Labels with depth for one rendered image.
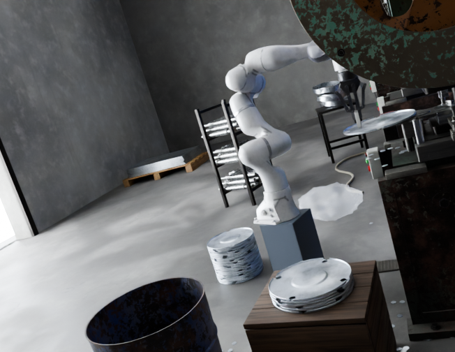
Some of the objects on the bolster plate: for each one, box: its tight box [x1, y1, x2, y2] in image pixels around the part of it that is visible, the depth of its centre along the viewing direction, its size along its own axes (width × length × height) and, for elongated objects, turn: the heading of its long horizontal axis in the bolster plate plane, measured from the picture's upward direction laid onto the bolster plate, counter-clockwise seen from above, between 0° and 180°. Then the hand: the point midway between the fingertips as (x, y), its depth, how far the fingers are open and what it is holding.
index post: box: [412, 117, 426, 144], centre depth 169 cm, size 3×3×10 cm
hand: (357, 119), depth 192 cm, fingers closed
